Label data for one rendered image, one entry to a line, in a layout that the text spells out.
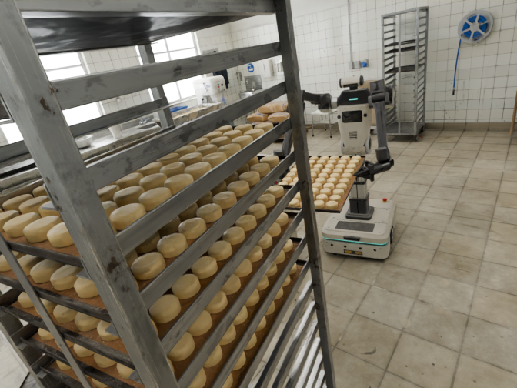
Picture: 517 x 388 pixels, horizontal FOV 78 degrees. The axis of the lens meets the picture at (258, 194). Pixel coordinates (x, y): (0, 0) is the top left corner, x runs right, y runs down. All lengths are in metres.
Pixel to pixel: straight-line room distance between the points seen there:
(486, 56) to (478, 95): 0.54
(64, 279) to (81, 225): 0.24
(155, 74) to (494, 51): 5.54
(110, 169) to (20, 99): 0.12
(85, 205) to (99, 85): 0.14
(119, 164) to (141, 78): 0.11
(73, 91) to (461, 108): 5.81
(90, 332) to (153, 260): 0.18
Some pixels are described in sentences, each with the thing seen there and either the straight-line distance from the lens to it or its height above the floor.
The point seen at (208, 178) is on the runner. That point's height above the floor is 1.51.
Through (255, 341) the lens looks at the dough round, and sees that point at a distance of 0.85.
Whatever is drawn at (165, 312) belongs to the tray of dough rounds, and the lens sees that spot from 0.57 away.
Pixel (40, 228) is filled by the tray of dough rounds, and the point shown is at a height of 1.51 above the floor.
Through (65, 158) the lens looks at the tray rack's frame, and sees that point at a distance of 0.35.
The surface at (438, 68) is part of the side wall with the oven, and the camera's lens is 5.94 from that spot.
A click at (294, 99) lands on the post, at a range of 0.83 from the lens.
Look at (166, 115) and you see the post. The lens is 1.09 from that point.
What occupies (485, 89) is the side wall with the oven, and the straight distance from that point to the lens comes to 5.91.
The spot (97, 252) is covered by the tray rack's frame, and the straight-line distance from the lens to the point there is 0.38.
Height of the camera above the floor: 1.69
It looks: 24 degrees down
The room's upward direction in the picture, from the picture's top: 11 degrees counter-clockwise
